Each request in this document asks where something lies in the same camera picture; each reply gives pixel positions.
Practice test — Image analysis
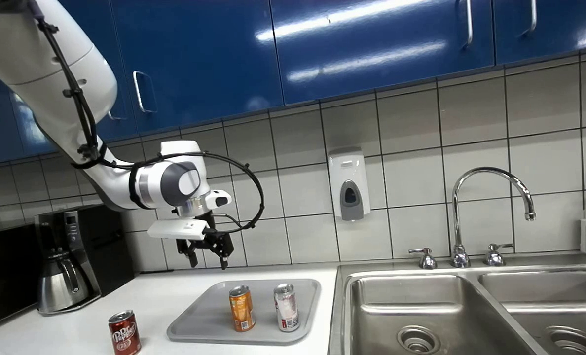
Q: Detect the chrome cabinet handle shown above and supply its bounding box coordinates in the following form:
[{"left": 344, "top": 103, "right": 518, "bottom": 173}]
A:
[
  {"left": 520, "top": 0, "right": 539, "bottom": 38},
  {"left": 131, "top": 70, "right": 155, "bottom": 115}
]

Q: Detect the blue upper cabinet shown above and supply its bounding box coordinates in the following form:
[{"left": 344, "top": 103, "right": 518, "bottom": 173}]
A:
[{"left": 0, "top": 0, "right": 586, "bottom": 167}]

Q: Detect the grey plastic tray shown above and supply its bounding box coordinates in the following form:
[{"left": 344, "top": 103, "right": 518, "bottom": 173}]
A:
[{"left": 167, "top": 277, "right": 324, "bottom": 348}]

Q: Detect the red soda can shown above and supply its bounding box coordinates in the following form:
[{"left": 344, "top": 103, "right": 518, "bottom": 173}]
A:
[{"left": 107, "top": 311, "right": 143, "bottom": 355}]

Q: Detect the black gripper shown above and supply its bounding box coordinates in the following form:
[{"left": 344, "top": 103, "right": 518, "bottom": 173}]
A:
[{"left": 176, "top": 232, "right": 236, "bottom": 271}]

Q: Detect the black coffee maker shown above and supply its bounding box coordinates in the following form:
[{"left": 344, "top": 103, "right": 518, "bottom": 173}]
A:
[{"left": 36, "top": 204, "right": 137, "bottom": 318}]

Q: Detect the white wall soap dispenser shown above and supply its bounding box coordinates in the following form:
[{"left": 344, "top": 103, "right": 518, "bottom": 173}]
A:
[{"left": 328, "top": 151, "right": 374, "bottom": 224}]

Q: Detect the stainless steel sink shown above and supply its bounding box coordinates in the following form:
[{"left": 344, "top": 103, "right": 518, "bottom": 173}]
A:
[{"left": 328, "top": 263, "right": 586, "bottom": 355}]

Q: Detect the orange soda can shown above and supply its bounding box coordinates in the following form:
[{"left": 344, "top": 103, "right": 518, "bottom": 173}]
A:
[{"left": 228, "top": 285, "right": 257, "bottom": 334}]

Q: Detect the chrome gooseneck faucet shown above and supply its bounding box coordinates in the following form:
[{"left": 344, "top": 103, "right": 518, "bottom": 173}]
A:
[{"left": 451, "top": 167, "right": 537, "bottom": 269}]

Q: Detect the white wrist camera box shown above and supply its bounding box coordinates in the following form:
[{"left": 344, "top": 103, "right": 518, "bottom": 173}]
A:
[{"left": 149, "top": 218, "right": 212, "bottom": 242}]

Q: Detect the chrome faucet handle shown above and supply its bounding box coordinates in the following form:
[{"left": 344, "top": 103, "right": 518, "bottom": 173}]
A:
[
  {"left": 484, "top": 244, "right": 518, "bottom": 269},
  {"left": 409, "top": 247, "right": 439, "bottom": 271}
]

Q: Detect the steel coffee carafe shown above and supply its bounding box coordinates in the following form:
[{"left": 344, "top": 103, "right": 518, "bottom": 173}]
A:
[{"left": 40, "top": 249, "right": 95, "bottom": 315}]

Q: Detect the silver can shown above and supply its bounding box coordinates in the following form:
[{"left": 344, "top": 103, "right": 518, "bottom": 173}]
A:
[{"left": 273, "top": 283, "right": 303, "bottom": 334}]

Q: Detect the black microwave oven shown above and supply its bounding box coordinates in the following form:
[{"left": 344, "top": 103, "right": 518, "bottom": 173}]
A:
[{"left": 0, "top": 224, "right": 44, "bottom": 330}]

